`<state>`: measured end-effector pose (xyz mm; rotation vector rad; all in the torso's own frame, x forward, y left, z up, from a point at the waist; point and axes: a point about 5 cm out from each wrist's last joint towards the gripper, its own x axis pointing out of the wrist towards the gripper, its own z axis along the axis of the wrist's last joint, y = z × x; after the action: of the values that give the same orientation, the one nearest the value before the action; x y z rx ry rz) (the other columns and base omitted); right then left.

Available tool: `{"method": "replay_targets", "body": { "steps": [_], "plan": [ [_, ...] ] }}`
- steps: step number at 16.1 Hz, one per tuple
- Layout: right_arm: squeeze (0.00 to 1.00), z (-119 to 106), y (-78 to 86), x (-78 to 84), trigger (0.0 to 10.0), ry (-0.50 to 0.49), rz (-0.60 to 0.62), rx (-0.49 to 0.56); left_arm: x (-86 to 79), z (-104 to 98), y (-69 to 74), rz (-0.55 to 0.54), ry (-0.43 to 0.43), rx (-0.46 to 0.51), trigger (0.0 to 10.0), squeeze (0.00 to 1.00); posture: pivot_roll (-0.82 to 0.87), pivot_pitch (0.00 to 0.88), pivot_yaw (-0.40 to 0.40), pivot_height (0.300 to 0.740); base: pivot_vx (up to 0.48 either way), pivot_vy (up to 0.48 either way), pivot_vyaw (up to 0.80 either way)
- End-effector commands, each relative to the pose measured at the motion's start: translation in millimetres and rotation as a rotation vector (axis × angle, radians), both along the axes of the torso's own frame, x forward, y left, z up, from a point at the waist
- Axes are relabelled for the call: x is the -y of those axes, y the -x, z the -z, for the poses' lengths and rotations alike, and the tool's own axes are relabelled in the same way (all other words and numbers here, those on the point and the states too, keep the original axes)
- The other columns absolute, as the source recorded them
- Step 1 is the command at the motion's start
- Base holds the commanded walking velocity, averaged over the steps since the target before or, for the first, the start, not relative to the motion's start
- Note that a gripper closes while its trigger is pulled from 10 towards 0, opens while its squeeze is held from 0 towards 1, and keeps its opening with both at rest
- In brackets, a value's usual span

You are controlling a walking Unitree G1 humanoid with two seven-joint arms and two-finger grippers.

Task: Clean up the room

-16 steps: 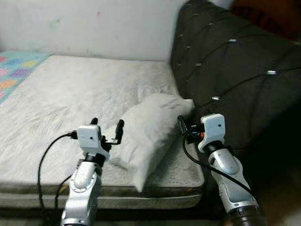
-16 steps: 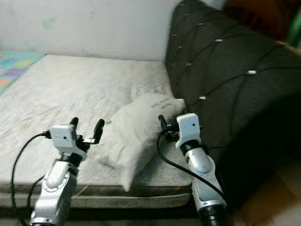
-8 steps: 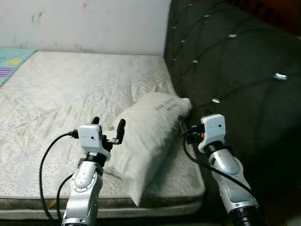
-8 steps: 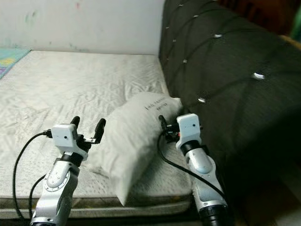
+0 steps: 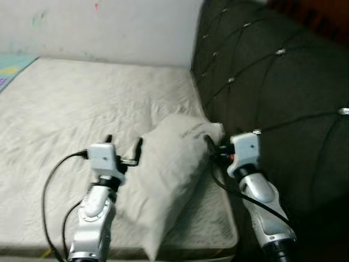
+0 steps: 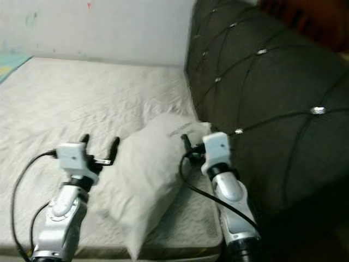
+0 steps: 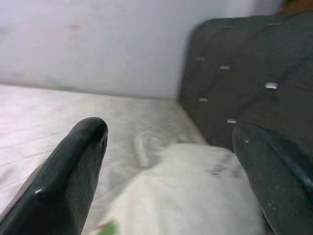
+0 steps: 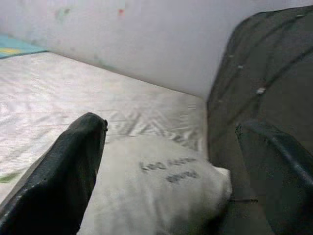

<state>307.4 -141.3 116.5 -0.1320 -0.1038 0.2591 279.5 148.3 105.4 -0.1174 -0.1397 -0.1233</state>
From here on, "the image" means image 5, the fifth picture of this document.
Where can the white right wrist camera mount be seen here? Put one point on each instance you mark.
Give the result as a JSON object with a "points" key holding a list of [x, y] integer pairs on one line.
{"points": [[244, 150]]}

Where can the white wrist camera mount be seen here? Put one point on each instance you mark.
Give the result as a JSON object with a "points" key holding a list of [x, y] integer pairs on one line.
{"points": [[244, 150], [102, 158]]}

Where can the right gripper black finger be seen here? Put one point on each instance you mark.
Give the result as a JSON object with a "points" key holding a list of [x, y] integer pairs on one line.
{"points": [[211, 146]]}

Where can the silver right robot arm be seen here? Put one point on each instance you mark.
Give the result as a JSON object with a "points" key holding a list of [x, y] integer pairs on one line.
{"points": [[264, 207]]}

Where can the teal blanket colourful dotted shapes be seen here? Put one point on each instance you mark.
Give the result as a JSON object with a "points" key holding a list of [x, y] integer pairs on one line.
{"points": [[13, 68]]}

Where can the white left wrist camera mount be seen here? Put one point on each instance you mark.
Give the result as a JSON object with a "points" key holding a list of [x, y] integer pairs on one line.
{"points": [[102, 158]]}

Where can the white pillow green tree print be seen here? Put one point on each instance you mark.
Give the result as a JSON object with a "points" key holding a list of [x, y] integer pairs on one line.
{"points": [[169, 174]]}

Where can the grey quilted mattress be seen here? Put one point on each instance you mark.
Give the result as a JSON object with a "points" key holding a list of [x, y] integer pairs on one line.
{"points": [[71, 125]]}

